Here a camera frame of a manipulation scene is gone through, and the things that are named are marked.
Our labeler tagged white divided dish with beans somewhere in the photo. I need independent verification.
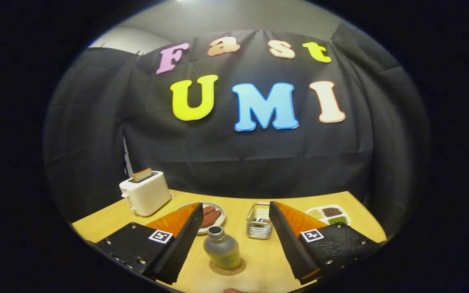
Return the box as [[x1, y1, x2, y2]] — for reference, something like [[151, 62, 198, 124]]
[[305, 204, 352, 227]]

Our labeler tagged round cork coaster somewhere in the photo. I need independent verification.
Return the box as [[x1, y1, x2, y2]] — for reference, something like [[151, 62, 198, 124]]
[[209, 258, 246, 276]]

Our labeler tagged toast slice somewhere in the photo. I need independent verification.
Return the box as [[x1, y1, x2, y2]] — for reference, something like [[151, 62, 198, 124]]
[[132, 168, 153, 183]]

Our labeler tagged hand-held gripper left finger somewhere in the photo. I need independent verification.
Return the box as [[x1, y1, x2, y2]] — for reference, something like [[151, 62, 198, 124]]
[[94, 202, 205, 285]]

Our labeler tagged silver juice bottle green label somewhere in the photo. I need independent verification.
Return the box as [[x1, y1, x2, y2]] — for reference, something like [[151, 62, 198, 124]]
[[203, 226, 242, 270]]

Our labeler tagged wooden table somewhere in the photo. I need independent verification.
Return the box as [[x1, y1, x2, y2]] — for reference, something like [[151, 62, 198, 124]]
[[72, 189, 388, 293]]

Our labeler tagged white toaster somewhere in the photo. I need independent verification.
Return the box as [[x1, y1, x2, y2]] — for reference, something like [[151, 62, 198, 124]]
[[119, 168, 174, 217]]

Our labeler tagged white round plate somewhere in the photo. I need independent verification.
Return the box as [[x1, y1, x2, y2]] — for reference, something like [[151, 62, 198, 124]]
[[176, 202, 226, 235]]

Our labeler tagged small wire basket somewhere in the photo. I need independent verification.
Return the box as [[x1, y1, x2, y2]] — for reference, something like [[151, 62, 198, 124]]
[[246, 202, 274, 240]]

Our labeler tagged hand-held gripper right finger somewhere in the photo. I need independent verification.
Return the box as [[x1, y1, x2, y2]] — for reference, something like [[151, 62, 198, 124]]
[[269, 201, 384, 285]]

